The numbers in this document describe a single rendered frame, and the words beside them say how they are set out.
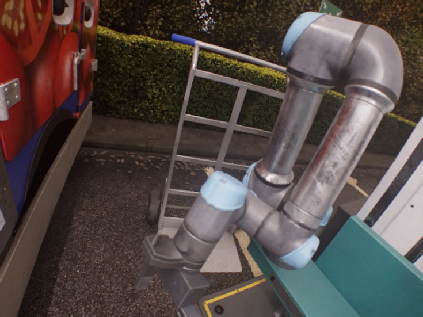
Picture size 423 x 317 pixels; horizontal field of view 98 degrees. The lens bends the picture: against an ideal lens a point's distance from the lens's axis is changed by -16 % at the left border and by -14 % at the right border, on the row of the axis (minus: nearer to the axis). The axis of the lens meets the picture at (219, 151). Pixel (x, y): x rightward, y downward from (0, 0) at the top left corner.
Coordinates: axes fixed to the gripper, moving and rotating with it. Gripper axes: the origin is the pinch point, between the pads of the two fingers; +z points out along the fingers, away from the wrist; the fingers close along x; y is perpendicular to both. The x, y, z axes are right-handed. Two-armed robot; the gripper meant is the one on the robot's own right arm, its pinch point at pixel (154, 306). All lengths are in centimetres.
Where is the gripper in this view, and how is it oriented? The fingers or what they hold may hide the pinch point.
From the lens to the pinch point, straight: 53.0
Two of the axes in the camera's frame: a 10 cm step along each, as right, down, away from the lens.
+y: 6.5, 3.1, 7.0
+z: -5.0, 8.6, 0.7
